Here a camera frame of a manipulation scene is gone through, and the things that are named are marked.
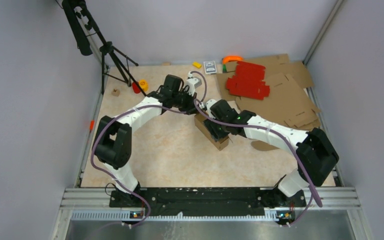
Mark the yellow block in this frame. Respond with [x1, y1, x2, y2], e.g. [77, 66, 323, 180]
[192, 61, 202, 69]

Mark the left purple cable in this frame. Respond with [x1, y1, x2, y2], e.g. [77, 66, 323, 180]
[90, 70, 208, 229]

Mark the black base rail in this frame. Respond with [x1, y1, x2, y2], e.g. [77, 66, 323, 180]
[109, 187, 307, 225]

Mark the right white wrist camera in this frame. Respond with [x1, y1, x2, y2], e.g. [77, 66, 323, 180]
[205, 99, 217, 116]

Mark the small orange clip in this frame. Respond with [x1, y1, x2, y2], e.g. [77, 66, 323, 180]
[89, 120, 95, 132]

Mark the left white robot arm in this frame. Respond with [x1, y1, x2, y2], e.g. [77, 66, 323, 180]
[90, 73, 205, 207]

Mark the small wooden block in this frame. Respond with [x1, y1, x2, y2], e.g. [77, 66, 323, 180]
[111, 88, 120, 97]

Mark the yellow and red toy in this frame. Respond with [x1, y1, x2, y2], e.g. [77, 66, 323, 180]
[131, 79, 149, 94]

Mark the stack of brown cardboard blanks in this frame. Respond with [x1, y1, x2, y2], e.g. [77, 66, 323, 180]
[216, 53, 321, 131]

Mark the red cardboard box blank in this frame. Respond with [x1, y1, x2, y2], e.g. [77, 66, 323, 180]
[225, 61, 271, 100]

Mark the black tripod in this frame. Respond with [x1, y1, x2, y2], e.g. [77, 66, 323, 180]
[59, 0, 147, 96]

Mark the brown cardboard box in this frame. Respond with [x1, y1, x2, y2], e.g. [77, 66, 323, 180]
[194, 113, 230, 151]

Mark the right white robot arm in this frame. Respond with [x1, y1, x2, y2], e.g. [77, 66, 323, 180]
[199, 99, 339, 206]

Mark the orange tape ring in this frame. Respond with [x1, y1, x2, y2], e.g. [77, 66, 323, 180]
[222, 55, 245, 65]

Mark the purple cable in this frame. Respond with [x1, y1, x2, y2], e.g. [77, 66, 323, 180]
[90, 70, 208, 229]
[193, 98, 323, 226]

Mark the playing card deck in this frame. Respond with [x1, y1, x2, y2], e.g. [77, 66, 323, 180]
[203, 60, 218, 75]

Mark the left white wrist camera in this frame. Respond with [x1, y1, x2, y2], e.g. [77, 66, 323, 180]
[185, 71, 202, 97]

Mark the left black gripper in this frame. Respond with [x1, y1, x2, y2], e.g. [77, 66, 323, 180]
[172, 88, 199, 116]

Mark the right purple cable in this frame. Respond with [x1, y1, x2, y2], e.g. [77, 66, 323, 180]
[193, 98, 323, 226]

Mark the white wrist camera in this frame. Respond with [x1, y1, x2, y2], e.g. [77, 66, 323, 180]
[205, 99, 217, 116]
[185, 71, 202, 97]

